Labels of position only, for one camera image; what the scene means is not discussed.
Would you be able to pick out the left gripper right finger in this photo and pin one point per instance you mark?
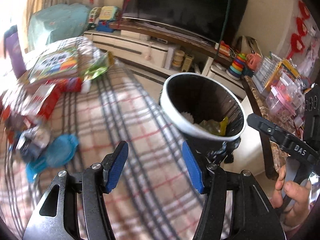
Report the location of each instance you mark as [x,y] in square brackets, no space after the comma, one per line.
[235,205]

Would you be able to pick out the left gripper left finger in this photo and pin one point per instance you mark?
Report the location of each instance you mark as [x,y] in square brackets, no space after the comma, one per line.
[56,215]

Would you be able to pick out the blue round plastic lid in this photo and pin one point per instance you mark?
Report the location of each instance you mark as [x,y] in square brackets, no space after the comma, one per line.
[57,154]

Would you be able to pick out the yellow green snack wrapper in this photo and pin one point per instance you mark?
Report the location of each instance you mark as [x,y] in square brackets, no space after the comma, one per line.
[215,127]

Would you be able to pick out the white foam fruit net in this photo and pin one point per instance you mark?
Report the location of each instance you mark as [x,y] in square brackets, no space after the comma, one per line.
[188,117]

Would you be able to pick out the white trash bin black bag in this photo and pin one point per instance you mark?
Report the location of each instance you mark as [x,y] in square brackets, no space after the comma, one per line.
[205,99]

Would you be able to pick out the marble side counter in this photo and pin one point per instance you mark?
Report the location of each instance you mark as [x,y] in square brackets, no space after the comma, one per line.
[274,156]

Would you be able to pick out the pink plastic storage box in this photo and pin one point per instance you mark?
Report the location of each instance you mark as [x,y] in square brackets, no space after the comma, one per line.
[284,99]

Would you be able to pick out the red white small box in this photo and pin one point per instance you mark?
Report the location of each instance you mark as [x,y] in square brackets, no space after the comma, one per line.
[36,107]

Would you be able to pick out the red toy telephone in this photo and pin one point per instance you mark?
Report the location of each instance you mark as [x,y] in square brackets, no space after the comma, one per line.
[223,48]

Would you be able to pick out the colourful children's book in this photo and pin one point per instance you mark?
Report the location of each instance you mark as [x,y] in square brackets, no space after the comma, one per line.
[63,62]

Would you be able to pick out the white TV cabinet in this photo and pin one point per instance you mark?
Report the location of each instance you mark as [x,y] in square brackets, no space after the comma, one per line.
[151,54]

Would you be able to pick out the black flat television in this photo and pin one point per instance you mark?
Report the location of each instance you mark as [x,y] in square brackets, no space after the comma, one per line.
[215,20]

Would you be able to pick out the purple water bottle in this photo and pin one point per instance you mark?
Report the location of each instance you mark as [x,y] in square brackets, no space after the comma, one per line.
[12,49]

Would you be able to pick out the teal cloth covered furniture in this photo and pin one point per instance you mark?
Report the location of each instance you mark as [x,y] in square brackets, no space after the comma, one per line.
[55,23]

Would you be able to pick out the red heart string decoration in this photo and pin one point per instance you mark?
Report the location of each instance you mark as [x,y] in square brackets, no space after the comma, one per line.
[296,43]

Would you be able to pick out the rainbow stacking ring toy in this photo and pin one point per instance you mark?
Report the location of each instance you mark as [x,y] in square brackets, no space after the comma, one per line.
[237,66]

